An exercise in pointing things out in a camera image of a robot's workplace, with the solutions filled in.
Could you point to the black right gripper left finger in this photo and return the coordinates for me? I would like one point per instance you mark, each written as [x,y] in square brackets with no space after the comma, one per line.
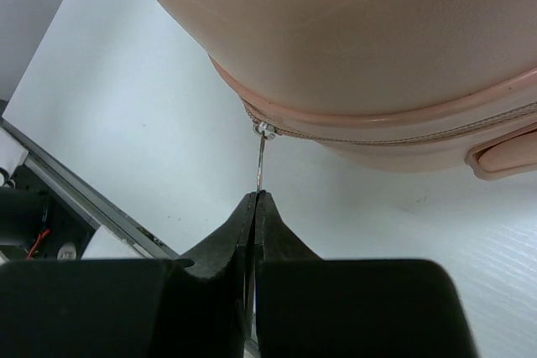
[199,304]

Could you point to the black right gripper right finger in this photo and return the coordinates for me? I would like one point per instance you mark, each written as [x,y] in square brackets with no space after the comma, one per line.
[310,307]

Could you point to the pink hard-shell suitcase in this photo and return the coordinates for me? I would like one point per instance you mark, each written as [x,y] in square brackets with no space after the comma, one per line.
[398,85]

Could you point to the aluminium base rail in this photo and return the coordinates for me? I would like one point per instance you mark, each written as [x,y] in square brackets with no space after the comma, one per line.
[91,205]

